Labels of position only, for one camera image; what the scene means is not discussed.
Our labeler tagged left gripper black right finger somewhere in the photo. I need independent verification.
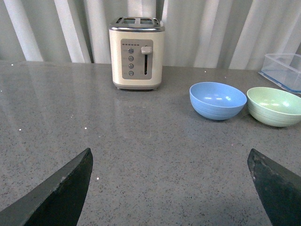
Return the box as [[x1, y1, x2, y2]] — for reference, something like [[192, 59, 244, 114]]
[[247, 148, 301, 226]]

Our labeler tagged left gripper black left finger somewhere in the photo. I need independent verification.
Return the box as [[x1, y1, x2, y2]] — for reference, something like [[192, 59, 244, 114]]
[[0, 148, 93, 226]]

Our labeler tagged green bowl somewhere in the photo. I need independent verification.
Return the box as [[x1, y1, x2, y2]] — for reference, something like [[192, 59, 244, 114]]
[[247, 87, 301, 127]]

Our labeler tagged blue bowl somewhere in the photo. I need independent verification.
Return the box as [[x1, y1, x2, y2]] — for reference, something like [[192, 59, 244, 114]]
[[190, 82, 247, 121]]

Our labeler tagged clear plastic food container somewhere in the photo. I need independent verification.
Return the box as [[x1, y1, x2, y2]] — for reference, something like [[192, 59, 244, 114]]
[[259, 53, 301, 94]]

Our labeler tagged white curtain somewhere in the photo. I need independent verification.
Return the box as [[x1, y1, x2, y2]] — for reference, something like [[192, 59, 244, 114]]
[[0, 0, 301, 70]]

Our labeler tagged cream two-slot toaster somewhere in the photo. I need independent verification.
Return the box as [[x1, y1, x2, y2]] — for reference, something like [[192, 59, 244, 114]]
[[109, 16, 165, 90]]

